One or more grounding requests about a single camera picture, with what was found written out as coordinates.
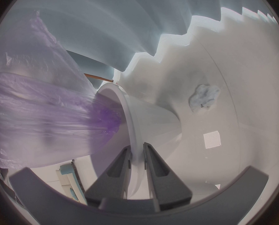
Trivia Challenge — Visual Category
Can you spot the white padded wooden chair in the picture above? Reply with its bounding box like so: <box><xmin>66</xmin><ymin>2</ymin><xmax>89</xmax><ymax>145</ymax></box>
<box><xmin>83</xmin><ymin>73</ymin><xmax>114</xmax><ymax>83</ymax></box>

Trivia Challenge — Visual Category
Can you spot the pale blue curtain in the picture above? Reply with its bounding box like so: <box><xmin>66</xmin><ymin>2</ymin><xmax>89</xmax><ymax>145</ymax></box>
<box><xmin>0</xmin><ymin>0</ymin><xmax>279</xmax><ymax>91</ymax></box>

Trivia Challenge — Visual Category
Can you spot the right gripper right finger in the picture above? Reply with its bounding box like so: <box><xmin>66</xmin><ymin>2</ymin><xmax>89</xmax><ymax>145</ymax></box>
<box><xmin>143</xmin><ymin>142</ymin><xmax>192</xmax><ymax>211</ymax></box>

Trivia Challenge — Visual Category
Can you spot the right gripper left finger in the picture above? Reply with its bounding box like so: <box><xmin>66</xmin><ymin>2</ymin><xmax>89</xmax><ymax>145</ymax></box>
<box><xmin>84</xmin><ymin>147</ymin><xmax>132</xmax><ymax>207</ymax></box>

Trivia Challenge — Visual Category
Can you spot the white paper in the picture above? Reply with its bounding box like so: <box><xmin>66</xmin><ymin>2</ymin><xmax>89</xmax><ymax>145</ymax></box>
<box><xmin>189</xmin><ymin>85</ymin><xmax>220</xmax><ymax>112</ymax></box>

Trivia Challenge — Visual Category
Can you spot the purple plastic bag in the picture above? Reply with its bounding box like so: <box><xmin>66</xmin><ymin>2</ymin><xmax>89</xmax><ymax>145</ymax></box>
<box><xmin>0</xmin><ymin>11</ymin><xmax>122</xmax><ymax>169</ymax></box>

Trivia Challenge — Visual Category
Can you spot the white trash bin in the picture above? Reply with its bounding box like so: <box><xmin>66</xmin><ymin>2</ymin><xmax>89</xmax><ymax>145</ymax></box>
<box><xmin>90</xmin><ymin>82</ymin><xmax>183</xmax><ymax>200</ymax></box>

